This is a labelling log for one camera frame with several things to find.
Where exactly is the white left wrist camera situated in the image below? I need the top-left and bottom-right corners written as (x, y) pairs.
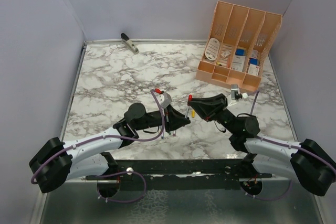
top-left (154, 88), bottom-right (172, 109)

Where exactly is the orange desk organizer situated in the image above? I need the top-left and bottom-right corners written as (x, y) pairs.
top-left (196, 1), bottom-right (282, 91)

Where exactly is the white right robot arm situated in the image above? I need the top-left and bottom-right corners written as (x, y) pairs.
top-left (187, 91), bottom-right (335, 196)

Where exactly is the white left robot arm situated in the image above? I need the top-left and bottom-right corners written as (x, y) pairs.
top-left (29, 103), bottom-right (190, 193)

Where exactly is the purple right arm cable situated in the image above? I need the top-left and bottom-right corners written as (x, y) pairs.
top-left (249, 90), bottom-right (336, 169)

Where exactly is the grey black stapler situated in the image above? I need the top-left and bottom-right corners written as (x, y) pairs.
top-left (120, 33), bottom-right (139, 54)

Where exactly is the white oval perforated plate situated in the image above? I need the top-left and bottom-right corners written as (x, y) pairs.
top-left (204, 38), bottom-right (220, 61)

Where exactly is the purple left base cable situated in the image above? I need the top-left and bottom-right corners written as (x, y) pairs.
top-left (96, 170), bottom-right (148, 204)

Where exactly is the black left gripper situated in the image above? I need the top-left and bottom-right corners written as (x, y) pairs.
top-left (135, 104), bottom-right (191, 134)

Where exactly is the white paper box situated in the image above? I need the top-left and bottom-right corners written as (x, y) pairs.
top-left (231, 55), bottom-right (246, 72)

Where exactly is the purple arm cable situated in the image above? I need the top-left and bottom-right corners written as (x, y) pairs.
top-left (30, 90), bottom-right (169, 185)
top-left (249, 90), bottom-right (336, 169)

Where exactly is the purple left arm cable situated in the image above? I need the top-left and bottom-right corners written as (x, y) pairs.
top-left (30, 90), bottom-right (169, 185)

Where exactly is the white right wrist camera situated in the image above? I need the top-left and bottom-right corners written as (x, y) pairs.
top-left (227, 84), bottom-right (248, 106)

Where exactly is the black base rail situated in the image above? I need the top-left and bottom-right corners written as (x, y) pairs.
top-left (86, 155), bottom-right (276, 191)

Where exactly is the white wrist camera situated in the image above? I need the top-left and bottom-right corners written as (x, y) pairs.
top-left (154, 88), bottom-right (172, 109)
top-left (227, 84), bottom-right (248, 106)

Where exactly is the red-tipped white pen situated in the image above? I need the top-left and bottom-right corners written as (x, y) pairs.
top-left (184, 106), bottom-right (190, 119)

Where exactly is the blue white box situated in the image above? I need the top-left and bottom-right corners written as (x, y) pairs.
top-left (235, 48), bottom-right (247, 56)

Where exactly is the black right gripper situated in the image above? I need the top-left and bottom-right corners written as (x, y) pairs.
top-left (188, 94), bottom-right (237, 134)

